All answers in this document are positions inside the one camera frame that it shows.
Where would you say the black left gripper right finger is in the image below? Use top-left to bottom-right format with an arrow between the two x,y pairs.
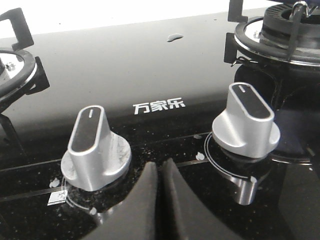
162,159 -> 240,240

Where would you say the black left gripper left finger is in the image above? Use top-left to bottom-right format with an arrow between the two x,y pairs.
84,162 -> 158,240

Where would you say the silver left stove knob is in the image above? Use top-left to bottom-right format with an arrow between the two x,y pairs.
61,105 -> 132,192

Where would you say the silver stove knob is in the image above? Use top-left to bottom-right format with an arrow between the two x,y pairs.
212,82 -> 281,159
61,105 -> 132,192

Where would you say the silver right stove knob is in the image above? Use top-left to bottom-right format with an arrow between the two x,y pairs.
212,82 -> 281,159

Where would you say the black glass gas stove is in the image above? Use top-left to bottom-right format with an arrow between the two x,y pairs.
0,11 -> 320,240

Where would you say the left gas burner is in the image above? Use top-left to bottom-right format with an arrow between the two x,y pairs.
0,8 -> 50,112

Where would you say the gas burner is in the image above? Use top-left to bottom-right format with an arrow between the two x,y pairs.
0,8 -> 50,112
224,0 -> 320,67

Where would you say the right gas burner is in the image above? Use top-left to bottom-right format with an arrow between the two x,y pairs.
224,0 -> 320,67

